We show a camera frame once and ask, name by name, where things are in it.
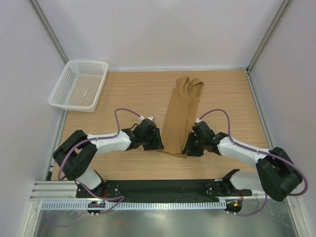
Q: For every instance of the white perforated plastic basket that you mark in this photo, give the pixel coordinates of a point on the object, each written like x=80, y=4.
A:
x=79, y=85

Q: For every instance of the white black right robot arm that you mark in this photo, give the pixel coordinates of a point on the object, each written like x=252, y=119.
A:
x=275, y=174

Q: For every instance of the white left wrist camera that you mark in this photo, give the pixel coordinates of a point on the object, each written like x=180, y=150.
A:
x=152, y=118

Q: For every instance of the slotted grey cable duct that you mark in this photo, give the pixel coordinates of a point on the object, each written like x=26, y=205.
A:
x=98, y=206

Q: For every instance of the aluminium frame rail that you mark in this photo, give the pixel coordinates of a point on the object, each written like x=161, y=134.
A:
x=53, y=190

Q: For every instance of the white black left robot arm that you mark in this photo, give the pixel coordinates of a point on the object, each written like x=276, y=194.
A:
x=76, y=153

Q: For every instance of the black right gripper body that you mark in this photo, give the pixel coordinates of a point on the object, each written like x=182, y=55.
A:
x=202, y=141

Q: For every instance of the tan ribbed tank top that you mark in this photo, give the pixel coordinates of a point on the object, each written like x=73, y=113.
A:
x=180, y=115

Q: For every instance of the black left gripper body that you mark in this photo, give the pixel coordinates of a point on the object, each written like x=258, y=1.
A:
x=142, y=140

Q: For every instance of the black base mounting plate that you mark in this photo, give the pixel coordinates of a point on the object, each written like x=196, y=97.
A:
x=169, y=191

